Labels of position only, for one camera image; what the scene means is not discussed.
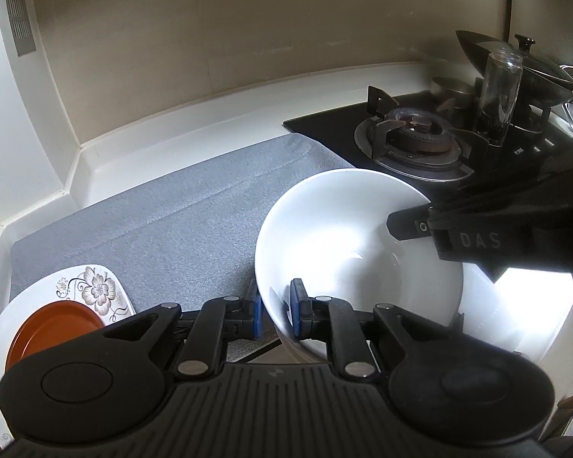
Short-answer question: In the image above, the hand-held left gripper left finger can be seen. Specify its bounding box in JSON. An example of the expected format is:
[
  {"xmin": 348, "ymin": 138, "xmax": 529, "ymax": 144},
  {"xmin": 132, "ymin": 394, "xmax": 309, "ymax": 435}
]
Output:
[{"xmin": 102, "ymin": 279, "xmax": 263, "ymax": 377}]

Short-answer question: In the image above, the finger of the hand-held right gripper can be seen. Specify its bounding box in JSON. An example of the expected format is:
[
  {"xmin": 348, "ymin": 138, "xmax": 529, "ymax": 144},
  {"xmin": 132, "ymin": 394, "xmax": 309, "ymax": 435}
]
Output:
[{"xmin": 386, "ymin": 203, "xmax": 433, "ymax": 242}]

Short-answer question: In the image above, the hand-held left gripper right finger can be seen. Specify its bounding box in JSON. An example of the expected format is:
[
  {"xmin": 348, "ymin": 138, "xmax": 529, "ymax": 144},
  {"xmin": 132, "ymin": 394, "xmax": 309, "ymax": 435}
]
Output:
[{"xmin": 289, "ymin": 277, "xmax": 442, "ymax": 380}]

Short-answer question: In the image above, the white bowl with blue pattern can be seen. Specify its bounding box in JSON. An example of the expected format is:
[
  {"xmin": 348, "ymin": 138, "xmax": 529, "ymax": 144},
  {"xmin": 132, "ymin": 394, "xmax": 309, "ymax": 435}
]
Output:
[{"xmin": 254, "ymin": 168, "xmax": 465, "ymax": 364}]

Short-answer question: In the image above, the white floral square plate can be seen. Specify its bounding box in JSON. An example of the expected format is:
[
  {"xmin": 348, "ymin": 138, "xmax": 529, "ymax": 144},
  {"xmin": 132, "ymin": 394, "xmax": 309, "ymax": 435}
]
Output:
[{"xmin": 0, "ymin": 264, "xmax": 135, "ymax": 449}]

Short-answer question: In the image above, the brown round plate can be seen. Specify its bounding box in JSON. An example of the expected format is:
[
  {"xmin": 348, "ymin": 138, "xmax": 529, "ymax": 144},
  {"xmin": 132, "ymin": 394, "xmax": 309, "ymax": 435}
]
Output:
[{"xmin": 6, "ymin": 300, "xmax": 106, "ymax": 368}]

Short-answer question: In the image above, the grey fabric mat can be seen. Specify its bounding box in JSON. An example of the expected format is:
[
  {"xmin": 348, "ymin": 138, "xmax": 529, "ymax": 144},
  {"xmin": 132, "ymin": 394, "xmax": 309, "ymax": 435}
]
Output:
[{"xmin": 10, "ymin": 132, "xmax": 359, "ymax": 363}]

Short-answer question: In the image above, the gas stove burner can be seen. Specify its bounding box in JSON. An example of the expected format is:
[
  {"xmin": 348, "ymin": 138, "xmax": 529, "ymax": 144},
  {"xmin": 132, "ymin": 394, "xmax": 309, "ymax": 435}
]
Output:
[{"xmin": 367, "ymin": 85, "xmax": 488, "ymax": 163}]

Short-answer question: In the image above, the black glass gas stove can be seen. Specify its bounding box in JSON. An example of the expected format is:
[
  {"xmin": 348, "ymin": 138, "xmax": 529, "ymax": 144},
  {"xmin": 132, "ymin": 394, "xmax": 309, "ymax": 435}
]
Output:
[{"xmin": 283, "ymin": 90, "xmax": 569, "ymax": 201}]

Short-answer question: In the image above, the clear glass jar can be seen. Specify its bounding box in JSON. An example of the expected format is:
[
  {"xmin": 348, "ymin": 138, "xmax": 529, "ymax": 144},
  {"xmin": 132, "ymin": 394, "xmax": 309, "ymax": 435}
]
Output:
[{"xmin": 473, "ymin": 50, "xmax": 525, "ymax": 147}]

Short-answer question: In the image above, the small steel pot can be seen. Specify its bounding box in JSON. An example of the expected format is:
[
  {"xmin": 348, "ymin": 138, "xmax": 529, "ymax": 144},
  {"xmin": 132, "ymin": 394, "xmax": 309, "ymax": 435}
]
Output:
[{"xmin": 431, "ymin": 76, "xmax": 481, "ymax": 102}]

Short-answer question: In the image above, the steel wok lid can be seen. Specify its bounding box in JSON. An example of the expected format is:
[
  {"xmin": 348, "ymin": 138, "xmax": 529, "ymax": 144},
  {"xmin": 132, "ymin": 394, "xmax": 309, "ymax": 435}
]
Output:
[{"xmin": 477, "ymin": 33, "xmax": 573, "ymax": 87}]

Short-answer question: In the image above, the black wok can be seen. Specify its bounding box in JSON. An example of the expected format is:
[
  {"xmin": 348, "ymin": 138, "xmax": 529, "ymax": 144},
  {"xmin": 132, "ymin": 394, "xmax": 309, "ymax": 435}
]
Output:
[{"xmin": 455, "ymin": 30, "xmax": 573, "ymax": 106}]

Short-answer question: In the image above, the grey vent grille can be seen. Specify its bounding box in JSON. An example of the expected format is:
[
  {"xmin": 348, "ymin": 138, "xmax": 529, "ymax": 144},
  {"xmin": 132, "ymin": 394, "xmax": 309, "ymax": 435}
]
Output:
[{"xmin": 2, "ymin": 0, "xmax": 37, "ymax": 57}]

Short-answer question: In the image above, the gas burner with steel ring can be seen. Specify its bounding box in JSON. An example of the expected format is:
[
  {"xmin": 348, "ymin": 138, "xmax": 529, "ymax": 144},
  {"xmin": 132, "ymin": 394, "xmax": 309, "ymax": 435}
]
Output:
[{"xmin": 354, "ymin": 107, "xmax": 476, "ymax": 182}]

